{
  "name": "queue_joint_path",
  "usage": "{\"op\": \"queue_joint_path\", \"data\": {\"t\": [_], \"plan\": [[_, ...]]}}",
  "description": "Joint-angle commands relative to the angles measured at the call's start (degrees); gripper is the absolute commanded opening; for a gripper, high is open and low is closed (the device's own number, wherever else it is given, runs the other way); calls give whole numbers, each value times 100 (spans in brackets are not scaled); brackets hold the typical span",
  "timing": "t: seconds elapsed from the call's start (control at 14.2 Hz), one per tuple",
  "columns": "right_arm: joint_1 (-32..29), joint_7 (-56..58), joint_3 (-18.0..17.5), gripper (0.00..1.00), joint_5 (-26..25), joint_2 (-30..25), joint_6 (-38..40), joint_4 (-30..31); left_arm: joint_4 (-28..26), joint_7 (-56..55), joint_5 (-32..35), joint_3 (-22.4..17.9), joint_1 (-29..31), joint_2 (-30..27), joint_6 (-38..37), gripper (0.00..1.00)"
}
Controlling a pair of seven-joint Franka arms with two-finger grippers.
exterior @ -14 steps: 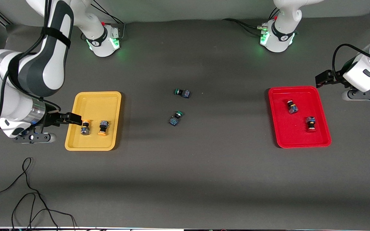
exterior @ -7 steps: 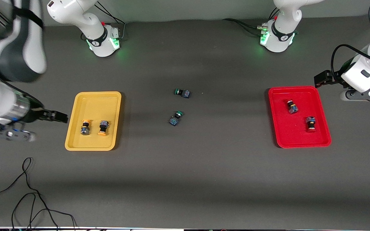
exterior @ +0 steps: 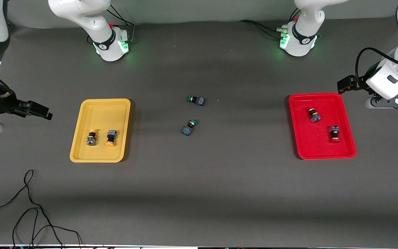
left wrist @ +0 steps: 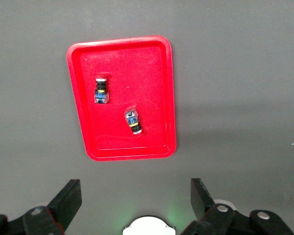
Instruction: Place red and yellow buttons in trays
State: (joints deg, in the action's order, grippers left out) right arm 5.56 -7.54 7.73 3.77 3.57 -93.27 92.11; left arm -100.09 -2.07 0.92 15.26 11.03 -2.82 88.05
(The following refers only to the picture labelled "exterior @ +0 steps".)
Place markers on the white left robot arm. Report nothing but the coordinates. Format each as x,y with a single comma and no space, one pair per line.
302,38

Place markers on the red plastic tray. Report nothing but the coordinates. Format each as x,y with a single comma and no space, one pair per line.
320,145

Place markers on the dark grey table cloth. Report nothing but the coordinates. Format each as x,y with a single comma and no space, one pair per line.
219,190

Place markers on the yellow plastic tray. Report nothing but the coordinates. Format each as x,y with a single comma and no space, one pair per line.
100,117

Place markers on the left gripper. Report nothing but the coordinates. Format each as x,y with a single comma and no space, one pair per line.
359,84

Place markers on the yellow push button switch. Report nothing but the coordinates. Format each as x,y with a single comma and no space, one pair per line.
92,138
111,137

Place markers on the red push button switch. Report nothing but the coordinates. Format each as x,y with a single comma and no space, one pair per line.
334,133
314,116

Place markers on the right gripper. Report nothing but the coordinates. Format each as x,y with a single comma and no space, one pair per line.
1,102

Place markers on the green push button switch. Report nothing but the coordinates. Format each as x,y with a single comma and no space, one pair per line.
188,128
196,100

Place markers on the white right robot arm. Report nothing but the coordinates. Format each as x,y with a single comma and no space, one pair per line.
98,34

